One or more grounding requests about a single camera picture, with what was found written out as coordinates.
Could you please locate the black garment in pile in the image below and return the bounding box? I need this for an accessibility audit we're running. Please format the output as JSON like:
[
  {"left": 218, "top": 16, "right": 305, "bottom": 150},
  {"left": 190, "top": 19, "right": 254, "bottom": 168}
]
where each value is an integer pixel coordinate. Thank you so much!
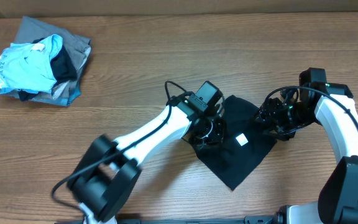
[{"left": 18, "top": 46, "right": 77, "bottom": 101}]

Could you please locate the light blue shirt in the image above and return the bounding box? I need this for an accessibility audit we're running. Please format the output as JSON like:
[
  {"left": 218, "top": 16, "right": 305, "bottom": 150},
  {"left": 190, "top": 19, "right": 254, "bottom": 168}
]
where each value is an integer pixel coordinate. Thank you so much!
[{"left": 0, "top": 34, "right": 63, "bottom": 94}]

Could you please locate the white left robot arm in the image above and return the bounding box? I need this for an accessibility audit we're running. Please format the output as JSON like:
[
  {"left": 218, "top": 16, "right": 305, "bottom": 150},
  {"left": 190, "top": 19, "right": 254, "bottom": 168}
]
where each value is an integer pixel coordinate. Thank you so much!
[{"left": 67, "top": 92, "right": 224, "bottom": 223}]

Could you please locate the grey folded garment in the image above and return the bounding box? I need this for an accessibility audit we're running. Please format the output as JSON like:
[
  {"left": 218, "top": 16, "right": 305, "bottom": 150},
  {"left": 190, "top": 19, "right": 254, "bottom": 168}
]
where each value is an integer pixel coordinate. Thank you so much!
[{"left": 14, "top": 16, "right": 91, "bottom": 106}]

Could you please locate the black t-shirt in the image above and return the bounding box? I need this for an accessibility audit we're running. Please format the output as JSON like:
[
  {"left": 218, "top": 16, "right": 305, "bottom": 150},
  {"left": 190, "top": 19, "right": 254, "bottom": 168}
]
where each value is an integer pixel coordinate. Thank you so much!
[{"left": 188, "top": 95, "right": 277, "bottom": 190}]

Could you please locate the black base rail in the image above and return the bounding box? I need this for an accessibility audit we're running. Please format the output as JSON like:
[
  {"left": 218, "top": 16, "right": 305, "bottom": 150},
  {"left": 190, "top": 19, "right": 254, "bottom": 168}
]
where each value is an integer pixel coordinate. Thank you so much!
[{"left": 117, "top": 213, "right": 286, "bottom": 224}]

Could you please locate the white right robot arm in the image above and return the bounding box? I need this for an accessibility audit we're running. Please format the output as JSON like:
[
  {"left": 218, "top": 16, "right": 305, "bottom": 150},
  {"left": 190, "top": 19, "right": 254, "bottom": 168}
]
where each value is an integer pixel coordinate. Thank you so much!
[{"left": 252, "top": 82, "right": 358, "bottom": 223}]

